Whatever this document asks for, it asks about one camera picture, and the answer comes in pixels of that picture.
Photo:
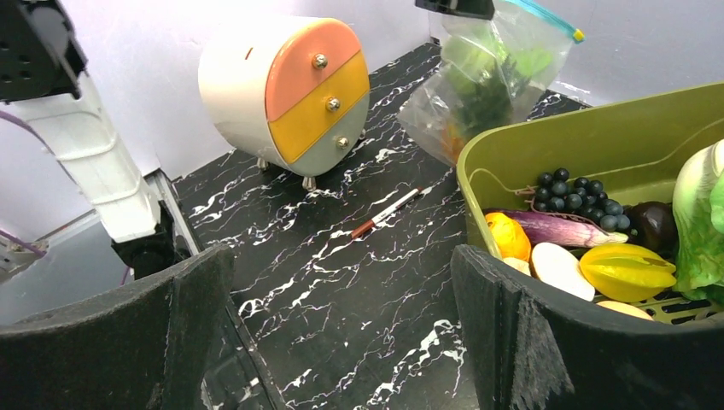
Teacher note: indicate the toy peach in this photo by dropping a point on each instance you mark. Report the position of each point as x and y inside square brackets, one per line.
[625, 308]

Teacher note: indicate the clear zip top bag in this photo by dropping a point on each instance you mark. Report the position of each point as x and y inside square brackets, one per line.
[519, 25]

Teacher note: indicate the toy pineapple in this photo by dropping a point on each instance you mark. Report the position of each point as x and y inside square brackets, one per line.
[480, 106]

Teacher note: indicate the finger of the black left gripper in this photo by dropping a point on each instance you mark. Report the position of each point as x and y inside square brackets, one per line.
[475, 9]

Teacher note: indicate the toy mushroom half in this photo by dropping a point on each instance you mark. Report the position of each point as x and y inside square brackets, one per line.
[557, 267]

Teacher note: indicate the toy napa cabbage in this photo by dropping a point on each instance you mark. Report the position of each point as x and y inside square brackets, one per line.
[698, 214]

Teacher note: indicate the olive green plastic bin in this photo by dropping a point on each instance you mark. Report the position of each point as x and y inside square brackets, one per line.
[635, 147]

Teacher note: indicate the black toy grapes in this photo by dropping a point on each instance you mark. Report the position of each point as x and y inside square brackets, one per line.
[580, 199]

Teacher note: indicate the red and white pen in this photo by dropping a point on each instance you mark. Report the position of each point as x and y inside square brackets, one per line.
[384, 214]

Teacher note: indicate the green toy star fruit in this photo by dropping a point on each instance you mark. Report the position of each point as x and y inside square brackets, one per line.
[529, 63]

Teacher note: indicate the yellow toy star fruit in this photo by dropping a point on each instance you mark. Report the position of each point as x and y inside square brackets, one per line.
[627, 273]

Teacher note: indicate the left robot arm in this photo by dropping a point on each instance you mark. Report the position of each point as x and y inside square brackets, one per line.
[44, 77]

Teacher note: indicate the dark purple toy plum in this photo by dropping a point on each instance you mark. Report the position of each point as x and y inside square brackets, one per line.
[652, 226]

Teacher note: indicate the orange toy fruit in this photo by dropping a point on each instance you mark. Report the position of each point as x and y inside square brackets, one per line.
[509, 236]

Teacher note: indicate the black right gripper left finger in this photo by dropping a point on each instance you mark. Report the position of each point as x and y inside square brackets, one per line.
[143, 345]

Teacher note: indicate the green toy cabbage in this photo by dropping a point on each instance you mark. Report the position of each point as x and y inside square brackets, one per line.
[477, 57]

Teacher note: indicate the purple toy eggplant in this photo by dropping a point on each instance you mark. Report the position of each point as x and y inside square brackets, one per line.
[544, 228]

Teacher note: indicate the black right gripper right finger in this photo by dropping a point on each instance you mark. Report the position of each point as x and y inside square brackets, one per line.
[533, 346]

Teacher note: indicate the beige toy garlic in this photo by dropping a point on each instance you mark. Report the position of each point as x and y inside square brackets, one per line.
[520, 265]

